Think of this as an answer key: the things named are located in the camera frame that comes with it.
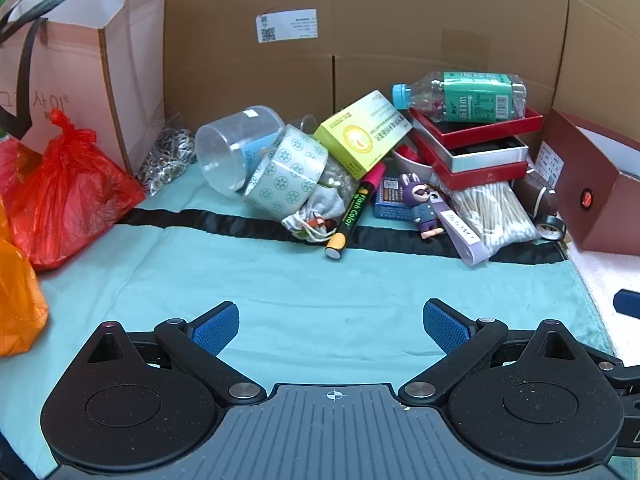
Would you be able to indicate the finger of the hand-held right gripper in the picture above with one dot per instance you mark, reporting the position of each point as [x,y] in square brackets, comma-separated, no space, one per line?
[629,304]

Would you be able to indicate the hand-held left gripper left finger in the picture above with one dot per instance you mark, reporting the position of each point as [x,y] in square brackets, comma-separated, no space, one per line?
[217,329]

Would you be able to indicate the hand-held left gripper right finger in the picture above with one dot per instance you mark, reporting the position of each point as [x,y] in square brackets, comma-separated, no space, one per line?
[445,327]

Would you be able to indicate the maroon cardboard box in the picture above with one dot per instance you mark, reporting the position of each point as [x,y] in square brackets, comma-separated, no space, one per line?
[600,210]

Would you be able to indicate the teal cloth mat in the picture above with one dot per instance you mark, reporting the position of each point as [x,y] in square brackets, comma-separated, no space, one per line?
[300,290]

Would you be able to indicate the black tape roll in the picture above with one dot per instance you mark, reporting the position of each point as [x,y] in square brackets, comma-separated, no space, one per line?
[560,224]

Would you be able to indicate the bag of cotton swabs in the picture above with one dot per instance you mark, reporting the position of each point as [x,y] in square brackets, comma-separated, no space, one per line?
[500,215]

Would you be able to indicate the blue card box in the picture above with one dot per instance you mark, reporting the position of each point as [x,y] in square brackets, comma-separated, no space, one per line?
[390,200]

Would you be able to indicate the pink chalk marker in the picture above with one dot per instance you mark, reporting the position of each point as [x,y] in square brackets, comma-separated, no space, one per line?
[352,212]

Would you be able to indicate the white bowl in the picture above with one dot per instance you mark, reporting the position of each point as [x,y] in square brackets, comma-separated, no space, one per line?
[412,165]

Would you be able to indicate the red gift box stack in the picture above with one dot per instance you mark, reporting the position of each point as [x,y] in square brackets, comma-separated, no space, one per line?
[480,165]

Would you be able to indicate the patterned tape roll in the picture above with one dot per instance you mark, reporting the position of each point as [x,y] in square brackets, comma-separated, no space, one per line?
[287,170]

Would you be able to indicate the clear packet of dried bits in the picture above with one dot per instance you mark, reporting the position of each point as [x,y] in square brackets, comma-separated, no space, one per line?
[340,180]

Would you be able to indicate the red plastic bag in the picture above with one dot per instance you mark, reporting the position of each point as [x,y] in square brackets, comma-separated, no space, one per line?
[70,195]

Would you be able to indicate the orange plastic bag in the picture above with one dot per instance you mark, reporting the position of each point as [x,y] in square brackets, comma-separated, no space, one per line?
[17,300]

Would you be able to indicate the yellow-green carton box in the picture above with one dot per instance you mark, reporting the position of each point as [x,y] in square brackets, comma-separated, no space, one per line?
[362,132]

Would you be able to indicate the small clear cup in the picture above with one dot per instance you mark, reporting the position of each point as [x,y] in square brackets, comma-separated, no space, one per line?
[309,124]

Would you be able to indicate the plastic bottle green label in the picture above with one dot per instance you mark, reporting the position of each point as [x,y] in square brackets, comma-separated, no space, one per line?
[475,95]

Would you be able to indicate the pink paper shopping bag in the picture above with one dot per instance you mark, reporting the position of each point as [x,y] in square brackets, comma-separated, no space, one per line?
[75,70]

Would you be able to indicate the white shipping label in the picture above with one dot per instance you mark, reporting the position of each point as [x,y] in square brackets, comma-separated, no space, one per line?
[287,25]

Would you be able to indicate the brown cardboard backdrop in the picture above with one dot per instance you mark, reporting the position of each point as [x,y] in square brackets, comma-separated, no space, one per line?
[400,15]

